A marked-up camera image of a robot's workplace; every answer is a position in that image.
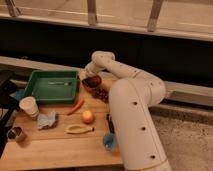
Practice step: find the white paper cup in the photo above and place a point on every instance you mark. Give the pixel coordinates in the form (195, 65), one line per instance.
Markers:
(29, 106)

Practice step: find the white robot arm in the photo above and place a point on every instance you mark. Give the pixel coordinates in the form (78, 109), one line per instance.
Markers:
(129, 100)

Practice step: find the black stand at left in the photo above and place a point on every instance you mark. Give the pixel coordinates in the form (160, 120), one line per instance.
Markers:
(7, 87)

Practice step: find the dark grape bunch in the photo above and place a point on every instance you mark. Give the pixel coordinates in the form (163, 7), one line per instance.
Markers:
(100, 93)

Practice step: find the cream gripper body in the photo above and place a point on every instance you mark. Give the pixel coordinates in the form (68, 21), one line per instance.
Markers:
(82, 75)

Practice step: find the small metal cup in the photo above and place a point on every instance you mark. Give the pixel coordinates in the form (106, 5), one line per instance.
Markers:
(16, 134)

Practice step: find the green plastic tray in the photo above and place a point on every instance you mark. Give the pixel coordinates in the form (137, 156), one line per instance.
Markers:
(53, 87)

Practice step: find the crumpled grey cloth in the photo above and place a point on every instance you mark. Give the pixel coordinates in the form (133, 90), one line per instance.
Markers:
(46, 121)

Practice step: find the brown bowl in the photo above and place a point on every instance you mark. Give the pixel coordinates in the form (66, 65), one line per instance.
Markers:
(90, 83)

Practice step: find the wooden table board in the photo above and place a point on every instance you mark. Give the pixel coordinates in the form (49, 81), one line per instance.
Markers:
(53, 148)

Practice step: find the orange carrot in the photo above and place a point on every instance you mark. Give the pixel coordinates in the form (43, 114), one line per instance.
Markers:
(76, 107)

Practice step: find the yellow banana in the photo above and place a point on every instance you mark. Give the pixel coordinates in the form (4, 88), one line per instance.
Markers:
(78, 129)

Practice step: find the yellow round fruit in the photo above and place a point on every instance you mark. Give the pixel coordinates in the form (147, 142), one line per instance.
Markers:
(87, 117)

